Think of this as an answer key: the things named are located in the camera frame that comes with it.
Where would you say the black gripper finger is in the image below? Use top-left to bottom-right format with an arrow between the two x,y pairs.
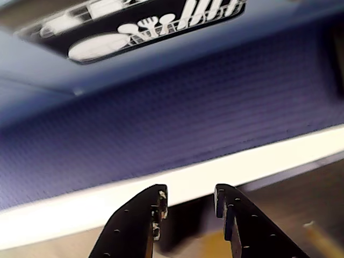
214,183 -> 310,258
91,184 -> 169,258

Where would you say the blue dishwasher door with decal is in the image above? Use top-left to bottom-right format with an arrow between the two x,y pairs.
0,0 -> 344,94

